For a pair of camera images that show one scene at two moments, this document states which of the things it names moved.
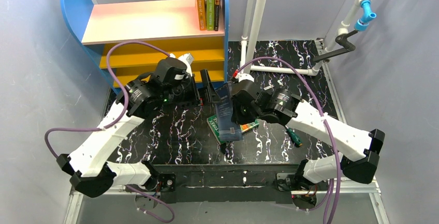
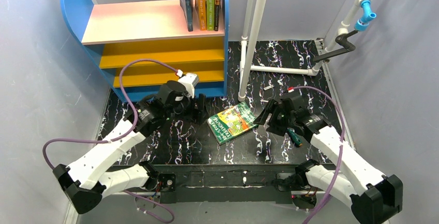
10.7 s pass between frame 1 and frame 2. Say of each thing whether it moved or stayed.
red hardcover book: stayed
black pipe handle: stayed
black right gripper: moved
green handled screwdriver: stayed
